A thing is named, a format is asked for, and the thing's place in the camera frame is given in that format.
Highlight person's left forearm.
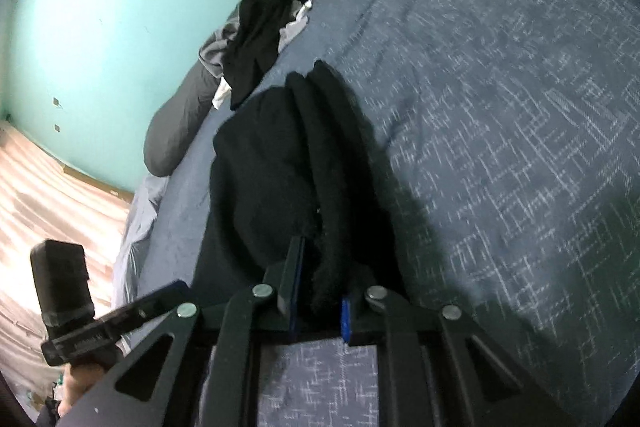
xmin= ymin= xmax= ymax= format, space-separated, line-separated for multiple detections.
xmin=37 ymin=399 xmax=66 ymax=427

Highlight black sweater with white trim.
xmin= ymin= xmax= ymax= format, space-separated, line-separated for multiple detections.
xmin=190 ymin=59 xmax=406 ymax=318

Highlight pink curtain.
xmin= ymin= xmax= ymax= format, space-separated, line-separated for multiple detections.
xmin=0 ymin=119 xmax=136 ymax=408

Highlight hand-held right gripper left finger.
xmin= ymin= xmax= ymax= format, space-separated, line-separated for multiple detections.
xmin=60 ymin=234 xmax=307 ymax=427

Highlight light grey duvet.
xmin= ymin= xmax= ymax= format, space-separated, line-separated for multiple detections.
xmin=112 ymin=174 xmax=171 ymax=308

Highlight wooden window frame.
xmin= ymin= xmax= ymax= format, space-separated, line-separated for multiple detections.
xmin=57 ymin=162 xmax=133 ymax=198

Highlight grey garment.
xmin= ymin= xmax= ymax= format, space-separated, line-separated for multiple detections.
xmin=198 ymin=22 xmax=241 ymax=80

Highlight bed with blue patterned sheet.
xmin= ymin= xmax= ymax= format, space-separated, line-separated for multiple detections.
xmin=112 ymin=0 xmax=640 ymax=427

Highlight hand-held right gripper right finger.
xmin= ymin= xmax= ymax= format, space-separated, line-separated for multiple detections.
xmin=340 ymin=284 xmax=576 ymax=427

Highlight person's left hand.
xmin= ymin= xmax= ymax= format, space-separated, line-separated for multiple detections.
xmin=60 ymin=364 xmax=108 ymax=413

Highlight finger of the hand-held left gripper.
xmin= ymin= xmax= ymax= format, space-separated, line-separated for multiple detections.
xmin=112 ymin=281 xmax=190 ymax=333

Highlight black pants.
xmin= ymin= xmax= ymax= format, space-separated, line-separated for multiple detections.
xmin=222 ymin=0 xmax=313 ymax=110

